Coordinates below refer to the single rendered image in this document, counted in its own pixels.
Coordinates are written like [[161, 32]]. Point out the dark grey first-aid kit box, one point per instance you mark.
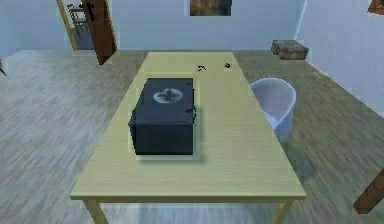
[[165, 130]]

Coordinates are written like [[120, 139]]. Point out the small black object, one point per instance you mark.
[[227, 65], [201, 68]]

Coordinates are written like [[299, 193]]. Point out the pale yellow wooden table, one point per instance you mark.
[[233, 166]]

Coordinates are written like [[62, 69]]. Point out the white tub chair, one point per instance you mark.
[[278, 100]]

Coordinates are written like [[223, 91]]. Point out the brown weathered box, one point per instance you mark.
[[290, 50]]

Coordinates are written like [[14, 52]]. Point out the brown room door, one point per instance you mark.
[[100, 30]]

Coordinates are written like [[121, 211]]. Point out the wooden chair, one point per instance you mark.
[[77, 18]]

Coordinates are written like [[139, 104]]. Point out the brown wooden furniture piece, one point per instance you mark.
[[370, 195]]

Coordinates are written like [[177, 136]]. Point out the brown framed wall picture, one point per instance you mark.
[[210, 7]]

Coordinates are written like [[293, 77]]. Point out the red-brown framed wall picture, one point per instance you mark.
[[377, 6]]

